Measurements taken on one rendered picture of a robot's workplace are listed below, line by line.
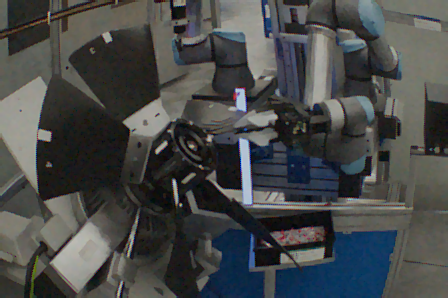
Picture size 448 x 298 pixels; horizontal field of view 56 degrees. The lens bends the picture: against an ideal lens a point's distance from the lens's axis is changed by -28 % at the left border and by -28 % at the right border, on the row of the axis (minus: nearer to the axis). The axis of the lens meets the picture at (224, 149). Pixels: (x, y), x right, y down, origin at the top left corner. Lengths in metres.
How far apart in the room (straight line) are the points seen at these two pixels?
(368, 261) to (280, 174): 0.60
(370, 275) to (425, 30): 1.60
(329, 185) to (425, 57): 1.21
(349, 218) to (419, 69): 1.50
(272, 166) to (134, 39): 0.97
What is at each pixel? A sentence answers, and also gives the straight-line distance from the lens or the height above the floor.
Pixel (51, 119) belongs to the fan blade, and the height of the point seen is 1.36.
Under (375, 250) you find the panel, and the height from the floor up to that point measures 0.69.
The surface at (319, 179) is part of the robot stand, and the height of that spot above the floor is 0.74.
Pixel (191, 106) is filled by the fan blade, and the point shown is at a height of 1.19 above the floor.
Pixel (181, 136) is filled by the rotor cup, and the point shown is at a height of 1.24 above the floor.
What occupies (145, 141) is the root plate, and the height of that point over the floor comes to 1.25.
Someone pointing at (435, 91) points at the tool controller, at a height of 1.24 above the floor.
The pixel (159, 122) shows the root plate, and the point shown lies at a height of 1.25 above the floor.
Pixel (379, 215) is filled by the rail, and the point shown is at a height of 0.84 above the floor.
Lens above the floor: 1.61
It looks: 22 degrees down
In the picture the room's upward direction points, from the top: 5 degrees counter-clockwise
